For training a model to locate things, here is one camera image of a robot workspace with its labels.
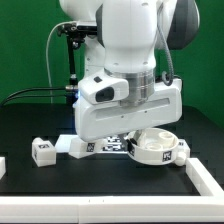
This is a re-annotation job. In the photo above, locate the white block left edge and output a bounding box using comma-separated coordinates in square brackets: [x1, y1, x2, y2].
[0, 157, 6, 180]

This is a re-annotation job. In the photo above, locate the white thin cable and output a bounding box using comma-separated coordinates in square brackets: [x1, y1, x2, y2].
[45, 21, 76, 105]

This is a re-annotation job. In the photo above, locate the black camera on stand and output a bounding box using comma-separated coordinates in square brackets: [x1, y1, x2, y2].
[57, 21, 97, 105]

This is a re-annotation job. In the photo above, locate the grey corrugated hose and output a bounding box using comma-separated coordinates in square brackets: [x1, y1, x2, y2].
[155, 0, 175, 87]

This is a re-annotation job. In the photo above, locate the white front rail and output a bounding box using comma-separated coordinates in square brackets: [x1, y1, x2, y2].
[0, 196, 224, 224]

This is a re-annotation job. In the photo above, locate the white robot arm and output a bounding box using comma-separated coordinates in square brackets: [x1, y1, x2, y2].
[59, 0, 200, 158]

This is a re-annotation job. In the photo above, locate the white paper marker sheet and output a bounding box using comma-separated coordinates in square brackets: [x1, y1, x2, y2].
[55, 134, 124, 153]

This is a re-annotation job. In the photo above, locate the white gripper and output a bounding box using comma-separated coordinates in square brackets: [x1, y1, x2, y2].
[74, 79, 182, 154]

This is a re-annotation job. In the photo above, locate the black cable pair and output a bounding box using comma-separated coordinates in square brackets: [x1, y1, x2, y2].
[0, 86, 79, 107]

